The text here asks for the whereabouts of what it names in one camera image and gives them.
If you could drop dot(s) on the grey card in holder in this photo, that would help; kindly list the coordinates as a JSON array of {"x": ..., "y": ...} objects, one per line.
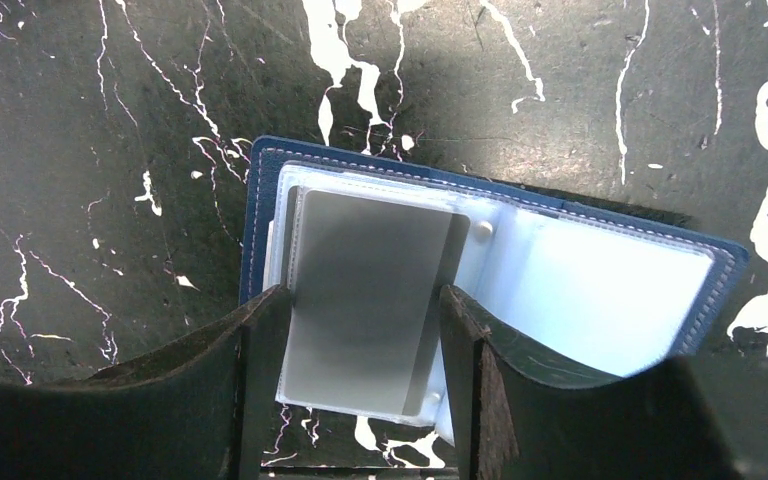
[{"x": 365, "y": 277}]

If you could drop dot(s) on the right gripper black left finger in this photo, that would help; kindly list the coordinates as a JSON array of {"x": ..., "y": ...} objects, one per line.
[{"x": 197, "y": 408}]

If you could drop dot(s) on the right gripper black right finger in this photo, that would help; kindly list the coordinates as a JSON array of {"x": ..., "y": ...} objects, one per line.
[{"x": 521, "y": 410}]

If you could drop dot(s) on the navy blue card holder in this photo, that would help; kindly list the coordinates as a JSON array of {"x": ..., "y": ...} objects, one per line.
[{"x": 614, "y": 292}]

